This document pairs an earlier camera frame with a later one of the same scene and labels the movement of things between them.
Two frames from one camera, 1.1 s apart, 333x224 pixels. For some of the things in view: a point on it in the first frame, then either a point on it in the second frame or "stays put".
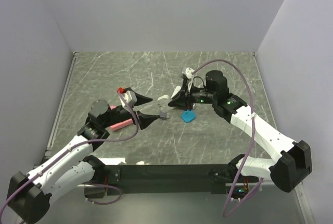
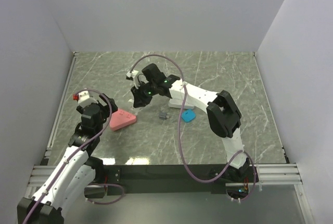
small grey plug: (163, 115) stays put
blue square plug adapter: (188, 115) stays put
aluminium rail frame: (57, 116) stays put
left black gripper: (145, 119) -> (106, 108)
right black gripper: (180, 102) -> (139, 100)
